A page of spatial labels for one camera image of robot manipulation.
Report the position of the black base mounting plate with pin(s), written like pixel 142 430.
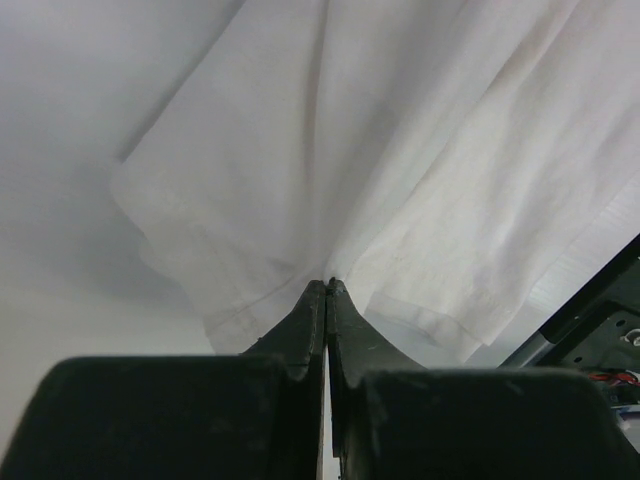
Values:
pixel 596 332

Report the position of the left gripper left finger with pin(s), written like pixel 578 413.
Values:
pixel 256 415

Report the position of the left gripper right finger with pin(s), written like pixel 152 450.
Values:
pixel 395 419

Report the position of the white and green t shirt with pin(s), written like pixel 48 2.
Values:
pixel 438 157

